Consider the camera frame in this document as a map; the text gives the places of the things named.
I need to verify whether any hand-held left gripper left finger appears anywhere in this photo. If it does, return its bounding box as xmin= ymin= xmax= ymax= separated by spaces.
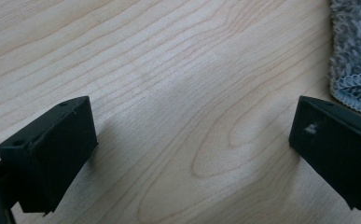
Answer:
xmin=0 ymin=95 xmax=99 ymax=217

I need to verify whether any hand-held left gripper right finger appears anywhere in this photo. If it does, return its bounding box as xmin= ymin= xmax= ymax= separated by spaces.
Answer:
xmin=288 ymin=95 xmax=361 ymax=211

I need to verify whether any grey towel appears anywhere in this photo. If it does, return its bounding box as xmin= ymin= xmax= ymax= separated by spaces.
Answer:
xmin=327 ymin=0 xmax=361 ymax=119

